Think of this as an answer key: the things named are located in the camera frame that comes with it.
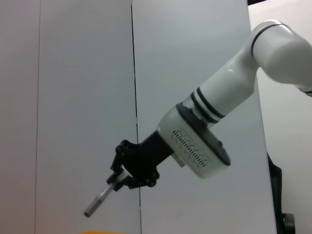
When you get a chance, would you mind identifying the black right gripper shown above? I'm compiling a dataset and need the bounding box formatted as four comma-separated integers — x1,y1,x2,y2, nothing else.
106,133,176,192

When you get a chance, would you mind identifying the grey marker pen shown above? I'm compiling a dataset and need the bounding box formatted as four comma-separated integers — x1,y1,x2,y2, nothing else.
83,183,116,217

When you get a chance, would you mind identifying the yellow plastic bin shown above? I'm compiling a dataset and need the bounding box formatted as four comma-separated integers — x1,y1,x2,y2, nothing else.
79,230,124,234

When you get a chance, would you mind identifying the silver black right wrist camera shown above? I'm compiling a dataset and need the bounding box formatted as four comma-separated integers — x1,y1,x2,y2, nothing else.
156,103,231,180

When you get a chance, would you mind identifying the black curved stand frame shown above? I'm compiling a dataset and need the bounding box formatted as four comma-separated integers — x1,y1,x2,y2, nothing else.
267,152,296,234

